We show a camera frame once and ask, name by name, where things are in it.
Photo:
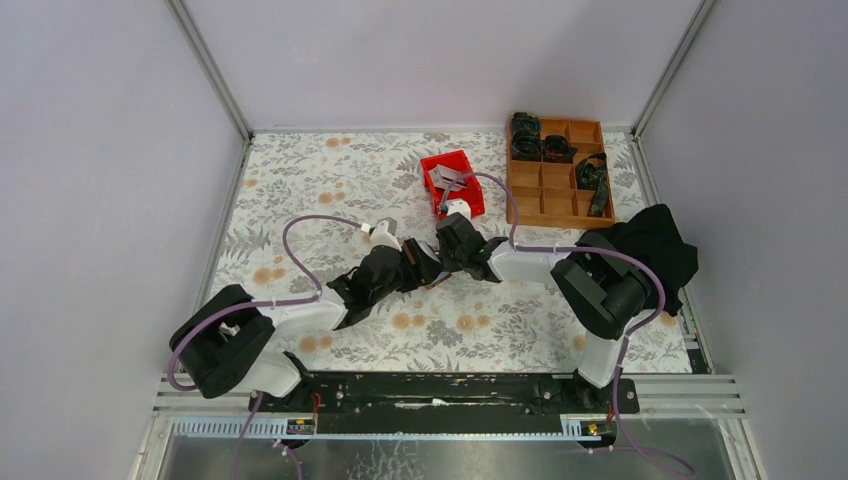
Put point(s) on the brown leather card holder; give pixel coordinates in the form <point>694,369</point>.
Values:
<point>443,276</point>

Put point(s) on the rolled black belt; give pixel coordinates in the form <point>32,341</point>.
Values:
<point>558,149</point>

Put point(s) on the orange compartment tray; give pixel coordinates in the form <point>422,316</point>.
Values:
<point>575,196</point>

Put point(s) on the perforated metal strip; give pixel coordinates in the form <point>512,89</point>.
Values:
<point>528,428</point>

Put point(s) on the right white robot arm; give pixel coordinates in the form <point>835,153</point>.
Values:
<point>605,288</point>

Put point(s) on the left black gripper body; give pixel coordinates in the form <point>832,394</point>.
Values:
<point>407,277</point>

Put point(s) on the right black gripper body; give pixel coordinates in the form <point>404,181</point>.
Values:
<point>451,260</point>

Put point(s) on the red plastic bin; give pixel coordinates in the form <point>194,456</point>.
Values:
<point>472,194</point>

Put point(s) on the black cloth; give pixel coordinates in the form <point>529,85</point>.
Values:
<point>652,237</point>

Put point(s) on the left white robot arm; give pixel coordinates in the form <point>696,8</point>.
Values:
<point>223,345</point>

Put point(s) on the rolled camouflage belt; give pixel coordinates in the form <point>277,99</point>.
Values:
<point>525,143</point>

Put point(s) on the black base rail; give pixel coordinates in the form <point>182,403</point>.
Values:
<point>481,399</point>

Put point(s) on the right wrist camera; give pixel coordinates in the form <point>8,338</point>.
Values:
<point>455,206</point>

